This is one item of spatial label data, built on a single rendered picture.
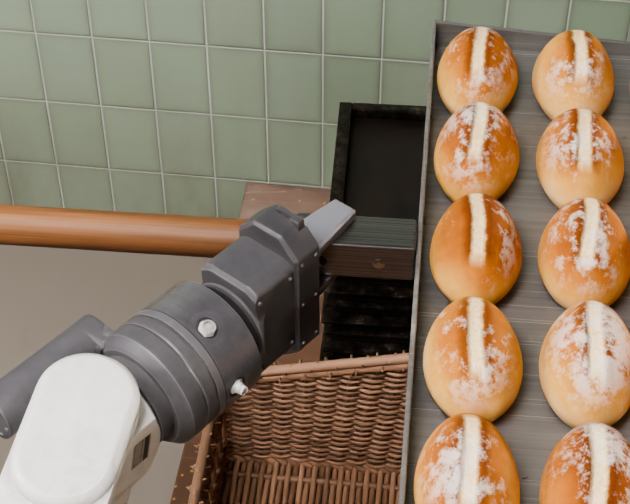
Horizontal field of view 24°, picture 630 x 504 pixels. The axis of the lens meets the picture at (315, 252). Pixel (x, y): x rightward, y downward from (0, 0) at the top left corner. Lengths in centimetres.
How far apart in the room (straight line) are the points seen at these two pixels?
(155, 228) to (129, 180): 169
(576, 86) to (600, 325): 27
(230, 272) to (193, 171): 172
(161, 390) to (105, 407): 6
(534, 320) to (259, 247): 20
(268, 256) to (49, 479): 23
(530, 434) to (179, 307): 25
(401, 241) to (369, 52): 145
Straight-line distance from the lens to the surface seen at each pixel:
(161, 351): 94
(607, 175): 111
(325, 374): 157
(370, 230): 105
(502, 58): 119
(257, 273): 98
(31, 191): 283
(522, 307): 105
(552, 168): 111
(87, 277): 275
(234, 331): 96
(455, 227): 103
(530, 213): 112
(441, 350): 96
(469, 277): 102
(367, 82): 252
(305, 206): 200
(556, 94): 118
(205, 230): 106
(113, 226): 107
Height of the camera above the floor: 193
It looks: 44 degrees down
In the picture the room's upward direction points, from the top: straight up
